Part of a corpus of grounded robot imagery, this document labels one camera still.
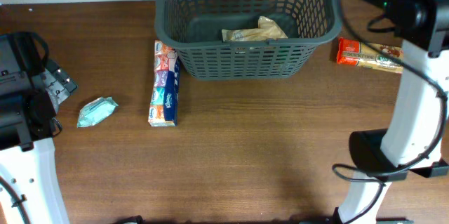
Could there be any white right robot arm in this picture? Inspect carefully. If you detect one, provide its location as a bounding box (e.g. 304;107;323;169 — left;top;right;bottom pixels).
333;0;448;223

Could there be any teal wet wipes packet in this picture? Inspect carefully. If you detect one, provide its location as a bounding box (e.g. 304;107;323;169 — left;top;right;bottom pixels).
77;97;119;128

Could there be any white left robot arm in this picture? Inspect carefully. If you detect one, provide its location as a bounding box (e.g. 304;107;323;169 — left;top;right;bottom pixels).
1;32;78;223

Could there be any grey plastic mesh basket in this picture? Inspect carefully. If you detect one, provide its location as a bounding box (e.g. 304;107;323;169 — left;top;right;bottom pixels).
154;0;342;80

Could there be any San Remo spaghetti packet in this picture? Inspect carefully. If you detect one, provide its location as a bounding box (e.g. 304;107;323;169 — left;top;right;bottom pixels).
336;37;403;74

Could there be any brown paper bag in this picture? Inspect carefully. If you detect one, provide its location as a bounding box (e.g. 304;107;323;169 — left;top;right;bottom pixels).
222;16;288;42

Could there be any colourful Kleenex tissue pack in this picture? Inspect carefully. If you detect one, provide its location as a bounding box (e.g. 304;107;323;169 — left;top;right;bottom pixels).
148;40;180;127

